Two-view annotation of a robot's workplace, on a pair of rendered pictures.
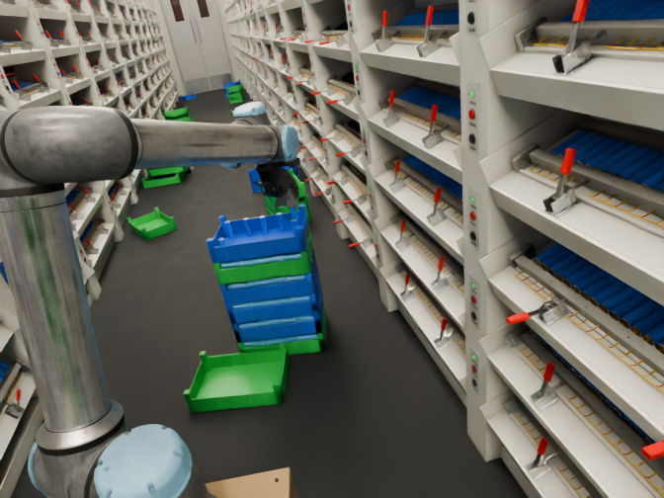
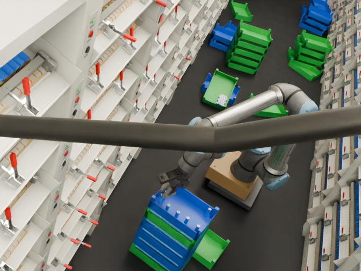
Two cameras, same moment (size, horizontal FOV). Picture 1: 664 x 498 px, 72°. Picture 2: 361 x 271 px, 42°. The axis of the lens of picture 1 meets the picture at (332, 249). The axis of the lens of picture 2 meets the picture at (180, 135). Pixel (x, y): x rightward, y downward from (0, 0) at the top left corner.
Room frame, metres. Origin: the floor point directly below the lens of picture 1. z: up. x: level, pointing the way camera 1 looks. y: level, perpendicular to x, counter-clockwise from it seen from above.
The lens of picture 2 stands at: (2.99, 0.41, 2.19)
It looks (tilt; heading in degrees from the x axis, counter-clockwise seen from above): 40 degrees down; 192
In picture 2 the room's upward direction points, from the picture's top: 23 degrees clockwise
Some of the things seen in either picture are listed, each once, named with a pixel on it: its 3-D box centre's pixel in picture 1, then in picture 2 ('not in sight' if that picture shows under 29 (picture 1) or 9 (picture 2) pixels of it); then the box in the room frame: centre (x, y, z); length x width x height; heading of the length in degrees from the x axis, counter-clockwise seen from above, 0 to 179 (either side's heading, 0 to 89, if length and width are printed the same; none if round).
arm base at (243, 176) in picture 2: not in sight; (246, 166); (0.57, 0.38, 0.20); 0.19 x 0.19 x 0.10
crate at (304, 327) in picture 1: (280, 311); (166, 243); (1.39, 0.22, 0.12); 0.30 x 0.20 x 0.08; 86
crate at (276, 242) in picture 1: (260, 232); (183, 207); (1.39, 0.22, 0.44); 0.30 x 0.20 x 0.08; 86
